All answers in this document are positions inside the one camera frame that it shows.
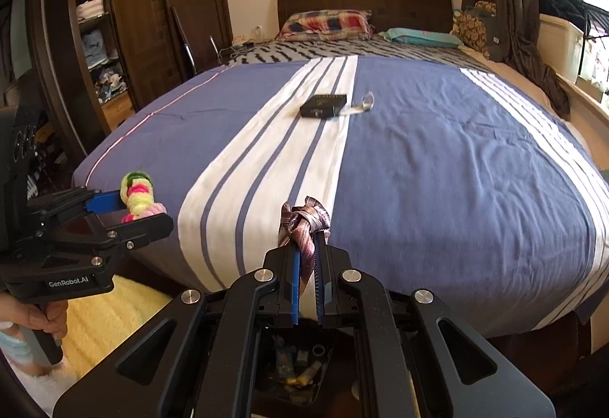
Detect colourful fluffy scrunchie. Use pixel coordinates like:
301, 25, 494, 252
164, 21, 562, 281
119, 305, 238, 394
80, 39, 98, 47
120, 171, 167, 223

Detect brown patterned cushion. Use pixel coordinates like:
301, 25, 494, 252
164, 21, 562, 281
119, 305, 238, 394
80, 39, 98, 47
452, 0, 498, 57

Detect folded black chair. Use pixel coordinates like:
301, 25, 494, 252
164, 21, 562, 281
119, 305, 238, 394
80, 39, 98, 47
171, 6, 222, 81

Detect teal pillow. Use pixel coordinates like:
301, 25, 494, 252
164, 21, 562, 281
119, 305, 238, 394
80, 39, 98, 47
378, 27, 464, 50

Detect clear plastic wrapper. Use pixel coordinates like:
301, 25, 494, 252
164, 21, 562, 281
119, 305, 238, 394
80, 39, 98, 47
340, 92, 375, 118

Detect tangled cables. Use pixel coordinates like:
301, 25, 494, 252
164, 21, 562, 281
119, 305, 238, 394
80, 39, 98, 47
219, 35, 258, 59

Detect blue white striped blanket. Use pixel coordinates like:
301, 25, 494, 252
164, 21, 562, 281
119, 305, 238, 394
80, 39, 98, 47
71, 54, 605, 338

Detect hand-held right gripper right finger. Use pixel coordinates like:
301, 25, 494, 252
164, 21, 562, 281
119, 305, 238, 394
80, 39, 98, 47
311, 232, 557, 418

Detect black white patterned sheet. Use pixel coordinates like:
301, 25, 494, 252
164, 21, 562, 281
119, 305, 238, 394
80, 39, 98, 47
228, 37, 491, 67

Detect yellow fluffy rug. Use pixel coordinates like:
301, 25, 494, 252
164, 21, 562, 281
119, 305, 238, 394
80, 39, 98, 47
62, 274, 174, 366

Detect white storage box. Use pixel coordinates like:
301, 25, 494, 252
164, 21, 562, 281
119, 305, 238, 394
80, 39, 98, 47
537, 13, 586, 83

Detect grey cushion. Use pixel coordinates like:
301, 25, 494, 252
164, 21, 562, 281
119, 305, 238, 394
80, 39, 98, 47
485, 13, 512, 62

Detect flat black box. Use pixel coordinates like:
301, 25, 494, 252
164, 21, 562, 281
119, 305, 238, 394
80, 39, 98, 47
299, 93, 348, 119

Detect brown patterned tie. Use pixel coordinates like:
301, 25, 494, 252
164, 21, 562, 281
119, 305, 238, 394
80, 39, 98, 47
277, 196, 332, 295

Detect dark wooden wardrobe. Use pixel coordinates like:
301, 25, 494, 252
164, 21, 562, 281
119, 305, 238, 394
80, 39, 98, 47
29, 0, 234, 157

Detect black metal rack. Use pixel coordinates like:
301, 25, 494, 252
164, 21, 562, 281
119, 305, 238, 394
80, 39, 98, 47
576, 2, 609, 105

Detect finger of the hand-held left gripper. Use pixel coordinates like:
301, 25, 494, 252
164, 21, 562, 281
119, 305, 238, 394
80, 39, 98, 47
35, 211, 174, 258
29, 188, 127, 220

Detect person's light blue clothing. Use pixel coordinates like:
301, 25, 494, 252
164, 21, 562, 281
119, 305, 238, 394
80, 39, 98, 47
0, 331, 36, 376

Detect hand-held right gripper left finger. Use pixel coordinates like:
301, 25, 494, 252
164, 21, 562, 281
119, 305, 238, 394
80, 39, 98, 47
52, 246, 305, 418

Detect white fluffy rug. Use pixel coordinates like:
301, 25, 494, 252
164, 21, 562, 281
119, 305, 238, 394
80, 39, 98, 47
10, 365, 77, 415

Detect plaid pillow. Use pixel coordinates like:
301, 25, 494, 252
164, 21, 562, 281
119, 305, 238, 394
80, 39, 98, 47
277, 9, 374, 42

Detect black trash bin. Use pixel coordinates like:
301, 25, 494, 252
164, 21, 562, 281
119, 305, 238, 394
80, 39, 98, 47
252, 327, 357, 418

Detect person's left hand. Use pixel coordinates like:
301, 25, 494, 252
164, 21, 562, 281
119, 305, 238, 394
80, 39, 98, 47
0, 292, 70, 343

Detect beige bed sheet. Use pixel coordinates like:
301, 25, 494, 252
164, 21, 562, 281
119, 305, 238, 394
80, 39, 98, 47
459, 47, 595, 162

